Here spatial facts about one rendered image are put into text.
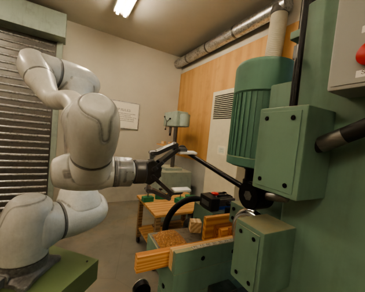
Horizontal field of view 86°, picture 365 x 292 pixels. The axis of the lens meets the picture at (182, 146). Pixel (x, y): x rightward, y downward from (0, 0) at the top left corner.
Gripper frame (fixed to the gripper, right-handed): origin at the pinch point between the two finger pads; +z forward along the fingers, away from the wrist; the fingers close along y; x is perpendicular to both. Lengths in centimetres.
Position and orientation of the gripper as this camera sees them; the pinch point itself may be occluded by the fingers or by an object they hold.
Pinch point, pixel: (189, 171)
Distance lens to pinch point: 70.6
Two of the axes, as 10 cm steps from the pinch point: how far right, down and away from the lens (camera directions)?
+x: -4.4, -2.0, 8.8
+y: 1.4, -9.8, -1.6
